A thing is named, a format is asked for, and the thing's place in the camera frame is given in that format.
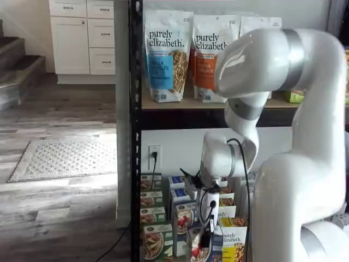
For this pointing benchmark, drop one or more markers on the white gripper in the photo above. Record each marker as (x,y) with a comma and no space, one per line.
(212,215)

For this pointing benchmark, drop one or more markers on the blue and white oatmeal box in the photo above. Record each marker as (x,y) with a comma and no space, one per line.
(177,180)
(184,213)
(178,194)
(215,251)

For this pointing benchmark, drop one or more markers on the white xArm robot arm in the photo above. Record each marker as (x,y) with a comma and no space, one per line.
(313,109)

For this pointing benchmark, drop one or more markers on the yellow purely elizabeth box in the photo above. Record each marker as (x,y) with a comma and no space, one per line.
(227,211)
(227,200)
(226,189)
(234,245)

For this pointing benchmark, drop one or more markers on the green apple cinnamon oatmeal box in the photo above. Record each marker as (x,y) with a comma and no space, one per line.
(150,181)
(151,199)
(152,215)
(158,245)

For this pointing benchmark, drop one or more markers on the white patterned top box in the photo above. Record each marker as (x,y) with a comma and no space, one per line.
(251,176)

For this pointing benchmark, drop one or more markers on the particle board shelf panel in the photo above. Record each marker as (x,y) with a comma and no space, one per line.
(174,105)

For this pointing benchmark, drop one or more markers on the green Bobo's apple pie box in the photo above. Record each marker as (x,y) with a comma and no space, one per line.
(294,96)

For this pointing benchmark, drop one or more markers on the grey patterned floor rug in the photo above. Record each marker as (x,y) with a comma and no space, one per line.
(65,159)

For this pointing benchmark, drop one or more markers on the granola bag orange label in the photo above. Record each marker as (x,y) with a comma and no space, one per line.
(207,71)

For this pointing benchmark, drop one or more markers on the black metal shelving rack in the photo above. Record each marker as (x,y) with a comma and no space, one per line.
(135,82)

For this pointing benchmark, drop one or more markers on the granola bag blue label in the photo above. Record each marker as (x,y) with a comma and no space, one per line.
(163,68)

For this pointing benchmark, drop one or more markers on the granola bag red label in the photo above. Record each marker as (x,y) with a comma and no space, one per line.
(259,23)

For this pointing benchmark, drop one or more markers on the white kitchen cabinet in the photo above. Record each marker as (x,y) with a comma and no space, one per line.
(71,46)

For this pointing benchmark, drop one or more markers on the dark wooden staircase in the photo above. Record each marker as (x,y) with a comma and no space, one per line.
(16,65)

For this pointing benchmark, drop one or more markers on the white wall outlet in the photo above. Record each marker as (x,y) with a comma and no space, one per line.
(158,163)

